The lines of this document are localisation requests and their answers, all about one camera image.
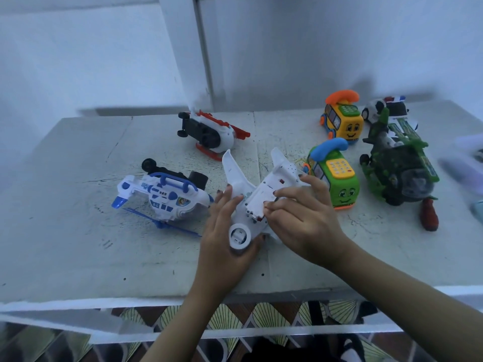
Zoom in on person's right hand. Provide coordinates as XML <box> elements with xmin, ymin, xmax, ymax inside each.
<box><xmin>263</xmin><ymin>174</ymin><xmax>356</xmax><ymax>270</ymax></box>

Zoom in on white blue toy vehicle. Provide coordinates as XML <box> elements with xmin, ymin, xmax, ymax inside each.
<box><xmin>112</xmin><ymin>158</ymin><xmax>214</xmax><ymax>238</ymax></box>

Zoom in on person's left hand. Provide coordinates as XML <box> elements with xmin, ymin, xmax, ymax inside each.
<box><xmin>192</xmin><ymin>185</ymin><xmax>265</xmax><ymax>299</ymax></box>

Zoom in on black white toy car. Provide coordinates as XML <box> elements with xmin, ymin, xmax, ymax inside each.
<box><xmin>362</xmin><ymin>96</ymin><xmax>420</xmax><ymax>133</ymax></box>

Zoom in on yellow orange toy car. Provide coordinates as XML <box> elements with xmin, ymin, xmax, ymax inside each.
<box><xmin>320</xmin><ymin>89</ymin><xmax>365</xmax><ymax>142</ymax></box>

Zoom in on white toy airplane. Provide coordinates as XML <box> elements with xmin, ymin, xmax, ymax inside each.
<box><xmin>221</xmin><ymin>147</ymin><xmax>312</xmax><ymax>253</ymax></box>

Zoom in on clear plastic container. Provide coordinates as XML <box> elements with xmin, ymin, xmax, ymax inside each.
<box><xmin>441</xmin><ymin>133</ymin><xmax>483</xmax><ymax>195</ymax></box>

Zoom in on green orange toy car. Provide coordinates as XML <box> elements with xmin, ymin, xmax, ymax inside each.
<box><xmin>302</xmin><ymin>138</ymin><xmax>362</xmax><ymax>212</ymax></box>

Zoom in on red white toy vehicle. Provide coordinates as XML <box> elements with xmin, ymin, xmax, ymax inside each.
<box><xmin>177</xmin><ymin>109</ymin><xmax>252</xmax><ymax>161</ymax></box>

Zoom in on dark green toy helicopter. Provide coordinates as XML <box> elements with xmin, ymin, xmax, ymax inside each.
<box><xmin>359</xmin><ymin>109</ymin><xmax>441</xmax><ymax>207</ymax></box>

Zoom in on red screwdriver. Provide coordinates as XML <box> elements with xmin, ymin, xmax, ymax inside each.
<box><xmin>420</xmin><ymin>196</ymin><xmax>440</xmax><ymax>232</ymax></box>

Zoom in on person's dark trousers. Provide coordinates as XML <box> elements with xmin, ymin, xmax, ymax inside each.
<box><xmin>241</xmin><ymin>339</ymin><xmax>367</xmax><ymax>362</ymax></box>

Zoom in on person's right forearm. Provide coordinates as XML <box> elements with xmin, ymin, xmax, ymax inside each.
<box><xmin>332</xmin><ymin>245</ymin><xmax>483</xmax><ymax>362</ymax></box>

